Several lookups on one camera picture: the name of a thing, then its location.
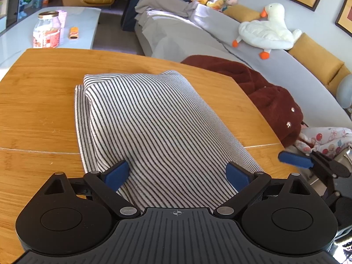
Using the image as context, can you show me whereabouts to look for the white coffee table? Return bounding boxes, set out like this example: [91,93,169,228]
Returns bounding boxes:
[0,7,102,70]

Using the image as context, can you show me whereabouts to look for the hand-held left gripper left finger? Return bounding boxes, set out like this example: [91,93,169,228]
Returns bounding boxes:
[43,161,141,219]

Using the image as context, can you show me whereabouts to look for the brown fleece jacket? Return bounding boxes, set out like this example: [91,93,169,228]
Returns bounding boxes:
[180,55,304,148]

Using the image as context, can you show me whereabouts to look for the white floral cloth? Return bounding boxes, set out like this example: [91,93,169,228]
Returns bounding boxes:
[295,126,352,160]

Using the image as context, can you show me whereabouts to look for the blue figurine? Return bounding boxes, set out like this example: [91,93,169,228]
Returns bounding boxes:
[18,0,33,15]

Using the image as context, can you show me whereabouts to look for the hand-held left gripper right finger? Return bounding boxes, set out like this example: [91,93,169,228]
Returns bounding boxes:
[213,161,312,219]

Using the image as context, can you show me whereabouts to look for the grey shelf cabinet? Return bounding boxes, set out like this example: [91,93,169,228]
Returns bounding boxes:
[0,0,26,35]

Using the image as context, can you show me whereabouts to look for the yellow duck plush toy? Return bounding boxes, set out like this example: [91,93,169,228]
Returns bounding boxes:
[206,0,231,12]

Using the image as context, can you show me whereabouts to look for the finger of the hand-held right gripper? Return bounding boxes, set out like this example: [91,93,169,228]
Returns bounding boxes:
[278,150,351,180]

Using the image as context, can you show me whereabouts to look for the grey sofa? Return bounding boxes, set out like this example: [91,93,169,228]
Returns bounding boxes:
[134,1,352,132]

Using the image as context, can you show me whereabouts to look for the clear jar with red label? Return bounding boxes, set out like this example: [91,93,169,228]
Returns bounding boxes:
[33,11,61,49]

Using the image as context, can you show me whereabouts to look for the pink cup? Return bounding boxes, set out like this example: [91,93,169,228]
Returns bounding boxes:
[56,10,68,28]

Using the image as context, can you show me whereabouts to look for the mustard yellow cushion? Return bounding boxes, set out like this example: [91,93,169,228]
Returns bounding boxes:
[287,32,345,86]
[327,66,352,97]
[223,4,262,24]

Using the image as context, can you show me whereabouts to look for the white goose plush toy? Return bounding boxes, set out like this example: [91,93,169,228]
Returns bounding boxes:
[232,3,303,60]

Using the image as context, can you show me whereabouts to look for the black white striped shirt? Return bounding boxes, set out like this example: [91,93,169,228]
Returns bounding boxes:
[74,70,265,212]

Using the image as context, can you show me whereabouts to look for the pale grey round object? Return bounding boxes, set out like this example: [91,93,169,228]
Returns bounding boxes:
[336,73,352,110]

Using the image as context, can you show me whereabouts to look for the beige grey blanket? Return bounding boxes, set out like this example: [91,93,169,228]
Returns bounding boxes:
[134,0,199,28]

